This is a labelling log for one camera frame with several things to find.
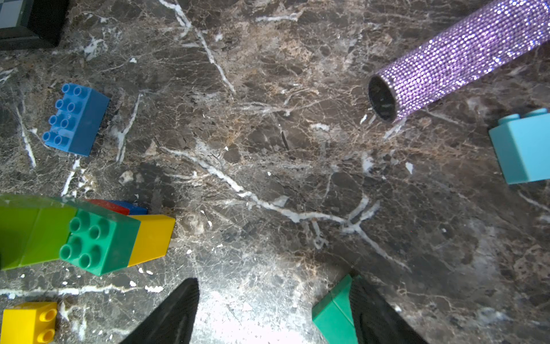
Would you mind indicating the yellow lego brick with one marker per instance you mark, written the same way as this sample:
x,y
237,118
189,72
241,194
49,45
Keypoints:
x,y
153,238
30,322

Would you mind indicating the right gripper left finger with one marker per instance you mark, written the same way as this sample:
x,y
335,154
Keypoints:
x,y
173,320

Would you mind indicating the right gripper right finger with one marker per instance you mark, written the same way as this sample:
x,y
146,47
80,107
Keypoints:
x,y
375,320

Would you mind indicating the dark green long lego brick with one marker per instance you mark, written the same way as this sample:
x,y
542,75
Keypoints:
x,y
100,241

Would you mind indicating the lime green lego brick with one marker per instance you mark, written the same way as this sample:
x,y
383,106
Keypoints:
x,y
33,229

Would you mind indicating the cyan lego brick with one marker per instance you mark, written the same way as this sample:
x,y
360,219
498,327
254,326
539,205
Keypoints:
x,y
521,144

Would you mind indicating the yellow lego brick front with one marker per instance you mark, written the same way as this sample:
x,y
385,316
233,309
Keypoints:
x,y
30,322

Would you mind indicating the small dark green lego brick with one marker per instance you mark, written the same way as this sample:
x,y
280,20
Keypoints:
x,y
333,315

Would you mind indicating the light blue long lego brick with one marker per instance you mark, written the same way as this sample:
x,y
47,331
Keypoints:
x,y
74,127

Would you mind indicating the red lego brick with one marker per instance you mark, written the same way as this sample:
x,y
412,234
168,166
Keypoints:
x,y
110,206

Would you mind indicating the purple glitter microphone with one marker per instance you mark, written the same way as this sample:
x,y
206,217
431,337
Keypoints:
x,y
475,46

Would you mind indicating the black white checkerboard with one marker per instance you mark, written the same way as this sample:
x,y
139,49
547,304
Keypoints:
x,y
32,24

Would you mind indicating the dark blue lego brick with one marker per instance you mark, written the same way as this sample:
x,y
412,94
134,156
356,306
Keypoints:
x,y
133,209

